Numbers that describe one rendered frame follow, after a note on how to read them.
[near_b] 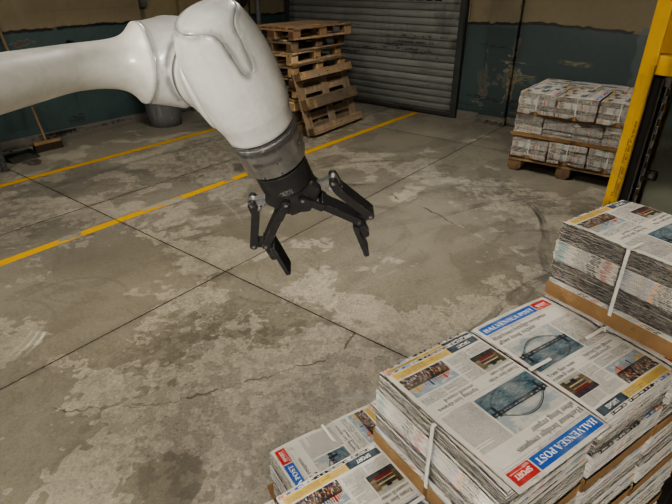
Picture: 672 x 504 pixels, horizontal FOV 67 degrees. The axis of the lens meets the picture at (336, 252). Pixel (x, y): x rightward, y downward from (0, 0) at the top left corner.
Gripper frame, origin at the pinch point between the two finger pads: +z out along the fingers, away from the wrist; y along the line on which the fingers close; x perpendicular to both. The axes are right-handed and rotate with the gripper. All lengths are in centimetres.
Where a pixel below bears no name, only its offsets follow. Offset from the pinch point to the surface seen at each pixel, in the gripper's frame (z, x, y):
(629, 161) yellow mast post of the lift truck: 71, 76, 85
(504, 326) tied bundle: 59, 17, 30
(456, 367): 49, 2, 16
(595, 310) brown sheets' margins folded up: 65, 19, 53
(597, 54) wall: 322, 528, 258
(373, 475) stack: 61, -15, -9
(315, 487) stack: 56, -17, -22
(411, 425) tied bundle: 48.4, -9.9, 3.4
